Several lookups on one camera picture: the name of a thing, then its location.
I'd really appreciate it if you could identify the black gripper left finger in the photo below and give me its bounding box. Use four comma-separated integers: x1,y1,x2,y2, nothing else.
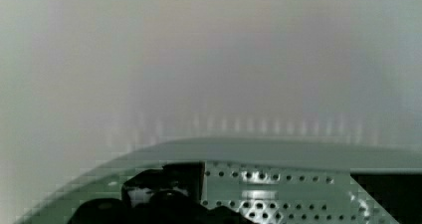
120,162,205,208

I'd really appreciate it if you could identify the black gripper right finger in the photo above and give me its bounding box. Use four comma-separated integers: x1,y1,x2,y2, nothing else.
351,173,422,224

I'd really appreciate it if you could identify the green plastic strainer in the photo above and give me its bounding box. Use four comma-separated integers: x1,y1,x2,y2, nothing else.
16,138,421,224

